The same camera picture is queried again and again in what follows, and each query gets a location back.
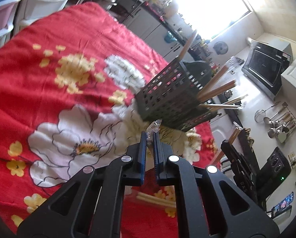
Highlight chopstick pair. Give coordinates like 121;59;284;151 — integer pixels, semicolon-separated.
136;192;176;208
210;121;243;165

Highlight clear chopsticks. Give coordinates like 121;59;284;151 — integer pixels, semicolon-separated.
146;119;162;145

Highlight bright kitchen window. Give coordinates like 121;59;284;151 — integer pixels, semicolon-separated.
175;0;251;40

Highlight white lower kitchen cabinets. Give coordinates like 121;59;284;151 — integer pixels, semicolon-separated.
123;7;183;62

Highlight hanging metal ladle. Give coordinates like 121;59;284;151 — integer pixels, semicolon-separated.
263;107;286;126

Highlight metal strainer ladle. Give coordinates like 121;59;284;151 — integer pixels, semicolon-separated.
254;102;280;123

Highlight black perforated utensil basket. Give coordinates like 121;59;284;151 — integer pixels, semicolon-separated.
135;59;217;132

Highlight black range hood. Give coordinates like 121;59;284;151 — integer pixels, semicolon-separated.
242;39;293;100

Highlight red floral blanket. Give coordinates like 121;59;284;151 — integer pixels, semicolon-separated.
0;2;216;237

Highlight upright wrapped chopsticks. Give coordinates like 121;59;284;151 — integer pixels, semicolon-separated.
177;30;197;61

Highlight teal hanging basket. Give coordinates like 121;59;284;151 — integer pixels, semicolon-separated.
164;31;177;44

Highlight round wall fan vent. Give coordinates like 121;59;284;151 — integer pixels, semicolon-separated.
213;41;229;55

